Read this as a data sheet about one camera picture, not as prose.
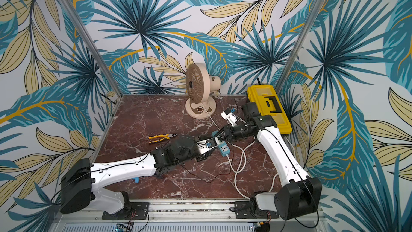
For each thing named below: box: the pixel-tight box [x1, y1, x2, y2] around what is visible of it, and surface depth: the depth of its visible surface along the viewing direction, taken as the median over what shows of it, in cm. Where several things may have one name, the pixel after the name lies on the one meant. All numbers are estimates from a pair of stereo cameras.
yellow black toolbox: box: [246, 84, 293, 135], surface depth 99 cm
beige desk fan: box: [185, 63, 222, 119], surface depth 98 cm
